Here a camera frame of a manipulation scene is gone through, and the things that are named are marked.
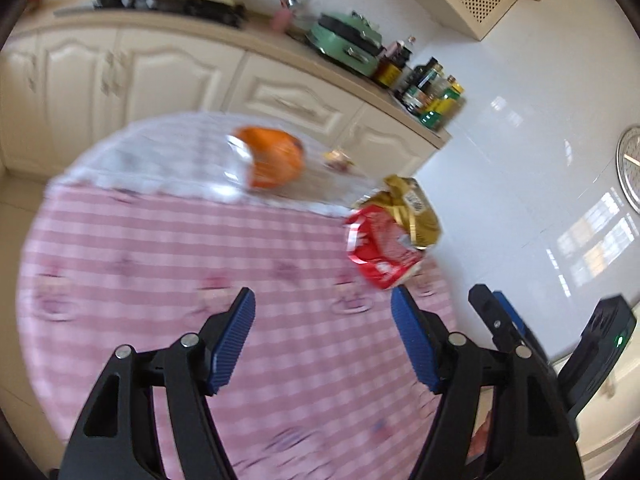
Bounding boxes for orange soda can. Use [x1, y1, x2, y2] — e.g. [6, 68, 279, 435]
[233, 126, 306, 190]

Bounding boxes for green yellow oil bottle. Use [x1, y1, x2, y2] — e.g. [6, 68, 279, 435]
[420, 75, 464, 130]

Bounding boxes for gold snack bag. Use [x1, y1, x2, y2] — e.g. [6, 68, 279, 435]
[354, 174, 442, 250]

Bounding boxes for green electric cooker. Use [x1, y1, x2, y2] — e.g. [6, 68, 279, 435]
[306, 11, 383, 77]

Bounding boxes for lower cream cabinets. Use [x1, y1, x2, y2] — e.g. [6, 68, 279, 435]
[1, 9, 449, 178]

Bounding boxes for pink utensil cup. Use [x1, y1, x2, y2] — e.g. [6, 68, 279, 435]
[270, 6, 294, 34]

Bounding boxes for small yellow wrapper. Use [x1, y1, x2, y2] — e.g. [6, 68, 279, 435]
[323, 150, 354, 174]

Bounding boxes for black gas stove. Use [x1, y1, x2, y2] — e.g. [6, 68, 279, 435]
[92, 0, 246, 28]

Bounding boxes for dark soy sauce bottle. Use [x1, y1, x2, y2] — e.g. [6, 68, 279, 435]
[371, 36, 416, 89]

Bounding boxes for dark glass bottle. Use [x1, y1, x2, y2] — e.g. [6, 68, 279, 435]
[394, 58, 442, 116]

